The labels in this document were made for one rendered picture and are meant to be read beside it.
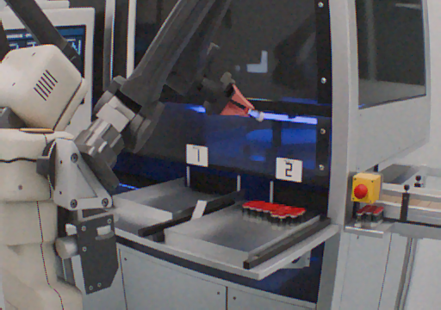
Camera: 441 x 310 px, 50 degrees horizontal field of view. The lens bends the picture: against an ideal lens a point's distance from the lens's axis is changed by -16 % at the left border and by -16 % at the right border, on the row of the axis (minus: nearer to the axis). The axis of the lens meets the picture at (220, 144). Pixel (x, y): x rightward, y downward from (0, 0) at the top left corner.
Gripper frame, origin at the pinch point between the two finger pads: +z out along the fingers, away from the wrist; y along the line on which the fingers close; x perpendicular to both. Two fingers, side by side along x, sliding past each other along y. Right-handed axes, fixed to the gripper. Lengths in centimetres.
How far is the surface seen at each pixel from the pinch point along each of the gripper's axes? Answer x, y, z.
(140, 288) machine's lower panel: 38, -96, 25
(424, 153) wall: 336, -24, 369
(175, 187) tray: 41, -47, 13
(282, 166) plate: 11.9, -12.6, 24.0
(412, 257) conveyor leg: -17, -9, 68
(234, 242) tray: -12.3, -27.9, 12.7
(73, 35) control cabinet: 70, -25, -44
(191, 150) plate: 36.0, -30.3, 8.2
